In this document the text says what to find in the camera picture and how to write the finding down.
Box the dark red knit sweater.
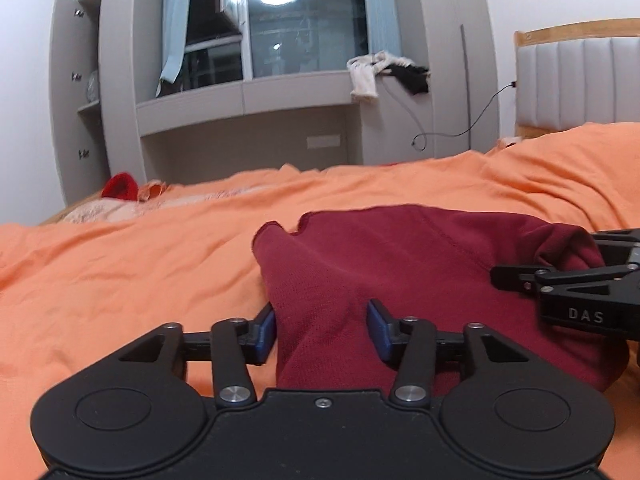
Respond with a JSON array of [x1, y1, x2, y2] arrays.
[[253, 205, 629, 390]]

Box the grey padded wooden headboard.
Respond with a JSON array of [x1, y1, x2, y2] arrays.
[[514, 18, 639, 139]]

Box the pale patterned pink bedsheet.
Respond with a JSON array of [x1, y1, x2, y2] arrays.
[[53, 181, 271, 224]]

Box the orange bed blanket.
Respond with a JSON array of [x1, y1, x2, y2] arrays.
[[1, 122, 639, 479]]

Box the bright red cloth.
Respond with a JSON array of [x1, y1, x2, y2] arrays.
[[101, 172, 139, 202]]

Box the black cloth on sill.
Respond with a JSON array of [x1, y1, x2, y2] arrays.
[[388, 64, 430, 96]]

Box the grey built-in wardrobe desk unit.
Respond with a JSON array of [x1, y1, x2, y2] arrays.
[[49, 0, 499, 203]]

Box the white cloth on sill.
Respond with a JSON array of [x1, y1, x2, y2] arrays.
[[346, 51, 404, 102]]

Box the right light blue curtain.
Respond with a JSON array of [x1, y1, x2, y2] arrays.
[[364, 0, 401, 54]]

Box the light blue curtain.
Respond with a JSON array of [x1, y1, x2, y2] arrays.
[[364, 0, 401, 54], [156, 0, 190, 98]]

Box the large window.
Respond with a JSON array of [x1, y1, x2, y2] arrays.
[[178, 0, 369, 90]]

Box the left light blue curtain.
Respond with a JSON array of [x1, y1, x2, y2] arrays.
[[156, 0, 190, 98]]

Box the black charging cable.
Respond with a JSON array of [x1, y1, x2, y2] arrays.
[[380, 79, 519, 153]]

